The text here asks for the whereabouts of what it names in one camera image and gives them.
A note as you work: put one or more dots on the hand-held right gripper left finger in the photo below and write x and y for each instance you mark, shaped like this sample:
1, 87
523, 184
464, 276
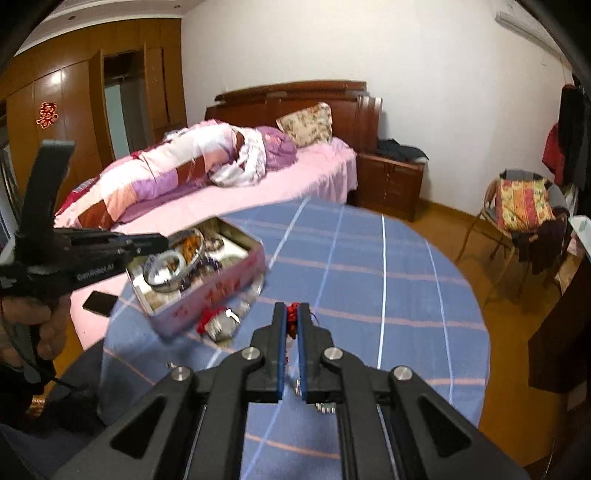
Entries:
277, 350

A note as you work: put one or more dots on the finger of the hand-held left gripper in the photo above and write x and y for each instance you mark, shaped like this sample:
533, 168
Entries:
147, 254
115, 237

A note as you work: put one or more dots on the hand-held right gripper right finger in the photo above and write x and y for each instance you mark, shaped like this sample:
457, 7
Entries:
302, 350

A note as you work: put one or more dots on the white jade bangle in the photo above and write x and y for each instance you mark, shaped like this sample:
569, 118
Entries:
150, 277

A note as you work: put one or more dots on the silver wristwatch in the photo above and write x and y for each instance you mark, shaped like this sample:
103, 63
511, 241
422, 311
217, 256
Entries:
221, 325

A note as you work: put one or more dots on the pink tin box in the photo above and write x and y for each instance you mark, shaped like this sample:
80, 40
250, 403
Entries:
217, 295

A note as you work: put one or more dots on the person's left hand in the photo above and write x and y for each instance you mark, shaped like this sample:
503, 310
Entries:
51, 323

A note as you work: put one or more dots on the pink patchwork quilt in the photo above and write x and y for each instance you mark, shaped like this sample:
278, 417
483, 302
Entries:
138, 184

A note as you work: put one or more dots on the black smartphone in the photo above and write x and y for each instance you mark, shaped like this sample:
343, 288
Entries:
99, 302

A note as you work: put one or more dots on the blue plaid tablecloth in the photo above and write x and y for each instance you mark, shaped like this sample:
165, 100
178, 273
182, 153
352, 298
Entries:
369, 286

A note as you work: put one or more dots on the red paper decoration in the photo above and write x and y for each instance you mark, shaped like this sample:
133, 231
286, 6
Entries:
47, 114

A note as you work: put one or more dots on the brown wooden wardrobe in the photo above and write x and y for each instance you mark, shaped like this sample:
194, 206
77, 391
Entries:
69, 92

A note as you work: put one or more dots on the wooden bed with pink sheet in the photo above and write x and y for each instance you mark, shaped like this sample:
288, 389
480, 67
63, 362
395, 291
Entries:
323, 170

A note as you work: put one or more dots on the wooden nightstand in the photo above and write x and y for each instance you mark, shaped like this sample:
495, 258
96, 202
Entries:
388, 180

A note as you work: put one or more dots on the floral pillow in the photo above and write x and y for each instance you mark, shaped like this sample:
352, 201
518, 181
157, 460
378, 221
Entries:
307, 124

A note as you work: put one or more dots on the dark folded clothes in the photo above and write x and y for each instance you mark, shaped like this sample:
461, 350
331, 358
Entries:
399, 150

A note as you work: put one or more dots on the dark garment on chair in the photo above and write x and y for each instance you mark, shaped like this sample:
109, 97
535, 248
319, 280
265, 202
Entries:
545, 244

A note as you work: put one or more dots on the dark wooden cabinet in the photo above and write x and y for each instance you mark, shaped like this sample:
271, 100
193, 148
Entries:
568, 332

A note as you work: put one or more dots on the colourful patchwork cushion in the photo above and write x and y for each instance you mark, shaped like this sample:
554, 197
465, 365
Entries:
524, 203

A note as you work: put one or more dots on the white green patterned sheet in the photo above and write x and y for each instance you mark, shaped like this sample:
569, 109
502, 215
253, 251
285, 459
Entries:
584, 235

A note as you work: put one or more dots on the red hanging garment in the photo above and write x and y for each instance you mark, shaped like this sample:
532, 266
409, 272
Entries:
551, 152

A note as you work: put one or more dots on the dark hanging coats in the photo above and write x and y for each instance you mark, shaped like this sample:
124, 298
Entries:
572, 138

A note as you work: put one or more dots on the white air conditioner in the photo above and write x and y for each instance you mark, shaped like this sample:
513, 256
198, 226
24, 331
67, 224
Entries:
521, 16

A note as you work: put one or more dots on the metal frame chair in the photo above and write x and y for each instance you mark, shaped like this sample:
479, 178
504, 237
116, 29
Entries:
517, 174

